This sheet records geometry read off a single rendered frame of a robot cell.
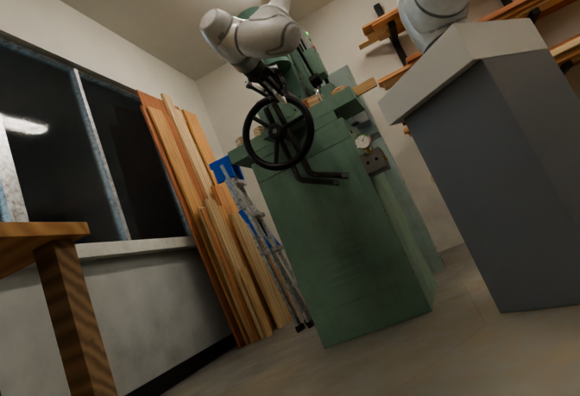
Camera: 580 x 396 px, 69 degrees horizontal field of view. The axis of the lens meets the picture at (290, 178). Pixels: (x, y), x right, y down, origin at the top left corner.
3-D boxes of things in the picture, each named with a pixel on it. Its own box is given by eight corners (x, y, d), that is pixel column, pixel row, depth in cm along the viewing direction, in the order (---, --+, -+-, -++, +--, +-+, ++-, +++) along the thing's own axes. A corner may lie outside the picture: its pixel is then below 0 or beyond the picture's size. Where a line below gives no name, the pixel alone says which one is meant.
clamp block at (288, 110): (263, 130, 169) (255, 111, 171) (276, 136, 182) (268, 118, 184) (295, 113, 165) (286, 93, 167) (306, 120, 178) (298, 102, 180)
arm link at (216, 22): (219, 66, 132) (252, 66, 124) (186, 34, 119) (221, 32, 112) (232, 37, 134) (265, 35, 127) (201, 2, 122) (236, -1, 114)
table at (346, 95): (220, 162, 175) (215, 149, 177) (252, 169, 204) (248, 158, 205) (350, 91, 158) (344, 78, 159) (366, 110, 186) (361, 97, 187)
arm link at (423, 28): (463, 47, 133) (428, -7, 138) (485, 9, 115) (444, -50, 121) (416, 66, 132) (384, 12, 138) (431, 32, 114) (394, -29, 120)
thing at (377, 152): (367, 174, 159) (358, 155, 161) (373, 177, 171) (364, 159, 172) (387, 165, 157) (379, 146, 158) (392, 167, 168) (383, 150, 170)
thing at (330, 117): (254, 162, 180) (250, 154, 181) (273, 167, 200) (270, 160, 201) (337, 118, 169) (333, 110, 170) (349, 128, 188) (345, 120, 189)
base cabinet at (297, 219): (322, 349, 164) (255, 184, 179) (354, 315, 218) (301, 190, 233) (432, 311, 151) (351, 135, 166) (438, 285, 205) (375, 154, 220)
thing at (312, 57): (310, 79, 210) (298, 53, 213) (315, 84, 218) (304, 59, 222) (324, 71, 207) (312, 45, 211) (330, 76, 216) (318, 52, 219)
